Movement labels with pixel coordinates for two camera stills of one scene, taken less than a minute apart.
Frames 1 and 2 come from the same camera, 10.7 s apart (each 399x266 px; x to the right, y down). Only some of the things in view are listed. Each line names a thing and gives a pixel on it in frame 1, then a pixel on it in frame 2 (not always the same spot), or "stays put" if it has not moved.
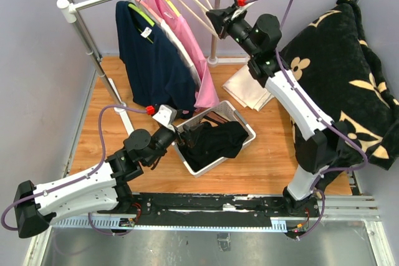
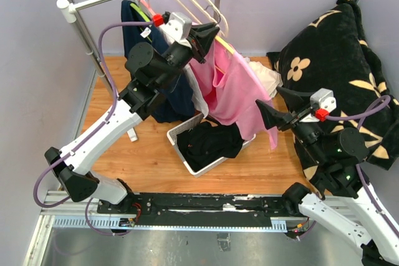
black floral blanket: [330, 64] stays put
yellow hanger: [168, 0] to [228, 47]
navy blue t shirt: [158, 76] stays put
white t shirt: [185, 55] to [197, 91]
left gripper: [191, 134] to [201, 38]
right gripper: [221, 19] to [294, 99]
